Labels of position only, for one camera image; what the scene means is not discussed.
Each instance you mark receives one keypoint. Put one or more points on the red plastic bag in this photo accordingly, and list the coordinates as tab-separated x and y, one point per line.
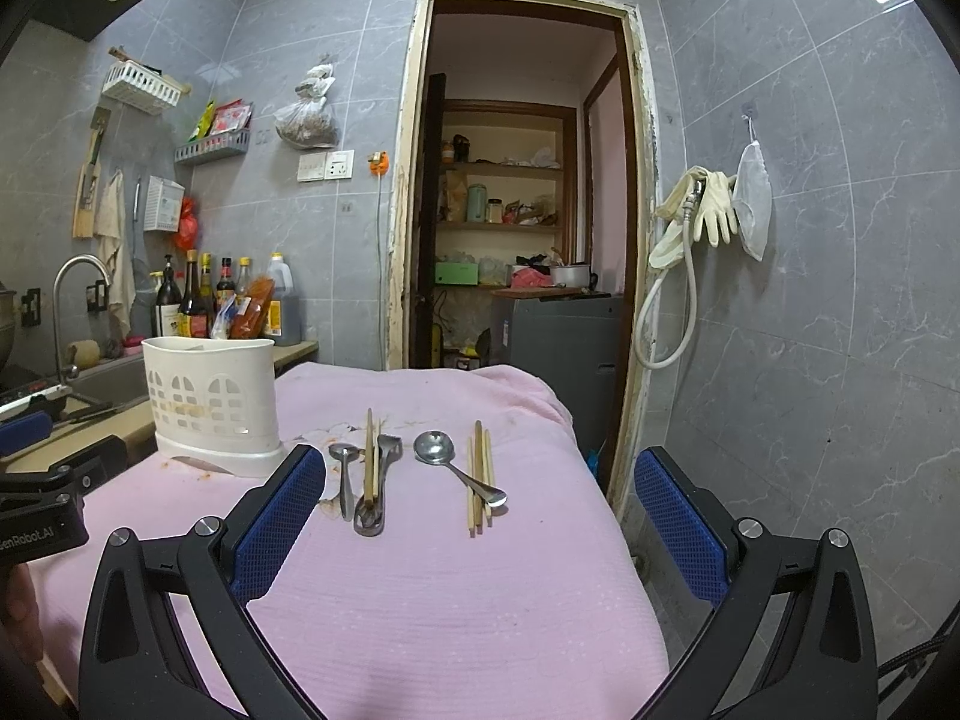
186	236

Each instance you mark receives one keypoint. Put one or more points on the hanging beige towel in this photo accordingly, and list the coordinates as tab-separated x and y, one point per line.
110	232

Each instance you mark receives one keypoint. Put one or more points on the white wall box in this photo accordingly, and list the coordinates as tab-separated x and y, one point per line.
162	207

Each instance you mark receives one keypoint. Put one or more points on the person's left hand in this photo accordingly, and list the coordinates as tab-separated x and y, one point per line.
20	615

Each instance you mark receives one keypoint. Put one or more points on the wooden cutting board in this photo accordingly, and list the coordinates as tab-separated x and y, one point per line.
82	221

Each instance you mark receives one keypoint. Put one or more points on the hanging plastic bag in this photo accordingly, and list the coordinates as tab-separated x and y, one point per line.
309	122

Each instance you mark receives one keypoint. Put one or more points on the wooden door frame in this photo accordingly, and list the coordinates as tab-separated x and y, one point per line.
634	63

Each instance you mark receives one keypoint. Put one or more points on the grey wall shelf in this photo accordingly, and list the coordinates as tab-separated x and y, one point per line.
213	148

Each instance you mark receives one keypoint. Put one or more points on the large steel spoon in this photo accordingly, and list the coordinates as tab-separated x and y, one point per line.
436	448

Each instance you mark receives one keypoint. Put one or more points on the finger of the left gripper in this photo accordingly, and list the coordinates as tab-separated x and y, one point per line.
24	432

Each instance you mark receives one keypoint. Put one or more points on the dark grey cabinet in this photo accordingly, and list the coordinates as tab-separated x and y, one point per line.
571	343

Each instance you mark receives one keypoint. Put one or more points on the pink floral table cloth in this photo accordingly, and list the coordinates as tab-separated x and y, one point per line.
542	615

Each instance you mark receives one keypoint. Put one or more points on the steel kitchen sink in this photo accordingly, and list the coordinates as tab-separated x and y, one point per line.
109	387

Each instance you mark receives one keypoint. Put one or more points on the white wall basket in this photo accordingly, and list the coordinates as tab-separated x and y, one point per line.
137	85

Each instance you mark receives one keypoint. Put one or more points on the white wall switch panel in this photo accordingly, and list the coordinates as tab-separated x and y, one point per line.
321	166

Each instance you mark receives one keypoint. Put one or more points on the chrome sink faucet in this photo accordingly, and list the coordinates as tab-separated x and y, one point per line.
61	307

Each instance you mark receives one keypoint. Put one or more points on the orange wall hook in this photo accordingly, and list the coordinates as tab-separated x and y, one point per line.
378	162

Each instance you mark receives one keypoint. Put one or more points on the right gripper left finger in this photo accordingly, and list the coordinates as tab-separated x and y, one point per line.
135	660

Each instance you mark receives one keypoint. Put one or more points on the dark soy sauce bottle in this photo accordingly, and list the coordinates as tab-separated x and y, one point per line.
193	320

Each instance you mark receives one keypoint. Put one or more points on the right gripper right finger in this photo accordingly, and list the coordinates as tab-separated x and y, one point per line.
822	663

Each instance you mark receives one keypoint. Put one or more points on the steel fork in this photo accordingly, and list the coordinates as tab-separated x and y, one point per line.
370	511

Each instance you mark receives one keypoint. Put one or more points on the dark wine bottle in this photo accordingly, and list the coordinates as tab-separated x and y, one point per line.
168	299

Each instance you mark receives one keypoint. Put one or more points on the white plastic utensil holder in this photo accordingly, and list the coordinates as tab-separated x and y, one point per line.
213	403

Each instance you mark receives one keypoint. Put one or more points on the orange spice bag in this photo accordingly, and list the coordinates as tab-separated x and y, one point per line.
252	313

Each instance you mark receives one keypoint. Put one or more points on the white rubber gloves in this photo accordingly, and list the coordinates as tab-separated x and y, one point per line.
715	218

